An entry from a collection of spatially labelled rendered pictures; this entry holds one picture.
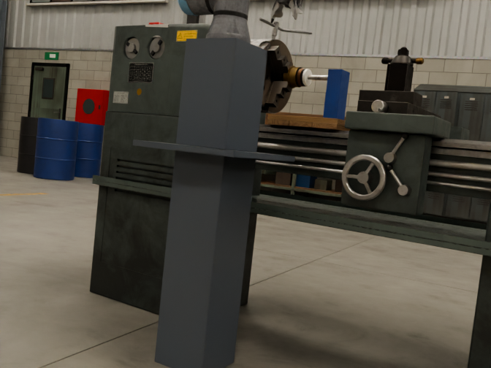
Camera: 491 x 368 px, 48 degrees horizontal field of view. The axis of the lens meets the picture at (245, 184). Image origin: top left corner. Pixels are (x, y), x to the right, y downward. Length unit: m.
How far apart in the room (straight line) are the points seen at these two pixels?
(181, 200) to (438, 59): 7.43
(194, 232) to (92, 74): 10.28
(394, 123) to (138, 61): 1.23
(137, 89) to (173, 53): 0.25
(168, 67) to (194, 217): 0.85
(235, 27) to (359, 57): 7.45
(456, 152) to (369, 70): 7.26
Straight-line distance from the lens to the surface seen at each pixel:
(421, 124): 1.85
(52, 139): 8.51
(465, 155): 1.96
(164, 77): 2.46
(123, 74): 2.63
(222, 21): 1.88
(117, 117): 2.63
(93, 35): 12.22
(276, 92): 2.37
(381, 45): 9.28
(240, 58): 1.81
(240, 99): 1.81
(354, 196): 1.91
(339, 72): 2.26
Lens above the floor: 0.76
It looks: 4 degrees down
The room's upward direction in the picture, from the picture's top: 6 degrees clockwise
